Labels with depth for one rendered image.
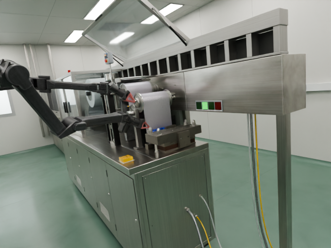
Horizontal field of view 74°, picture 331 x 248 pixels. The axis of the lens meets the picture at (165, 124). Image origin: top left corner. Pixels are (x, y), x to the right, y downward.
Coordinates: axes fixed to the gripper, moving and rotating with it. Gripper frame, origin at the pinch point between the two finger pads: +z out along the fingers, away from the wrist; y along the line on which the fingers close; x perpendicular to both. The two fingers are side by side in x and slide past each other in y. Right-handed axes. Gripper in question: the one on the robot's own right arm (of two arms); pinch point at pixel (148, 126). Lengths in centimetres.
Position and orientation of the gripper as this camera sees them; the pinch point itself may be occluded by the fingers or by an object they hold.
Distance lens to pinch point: 164.2
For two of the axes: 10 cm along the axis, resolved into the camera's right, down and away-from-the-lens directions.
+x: 3.1, -9.4, 1.3
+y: 5.7, 0.8, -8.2
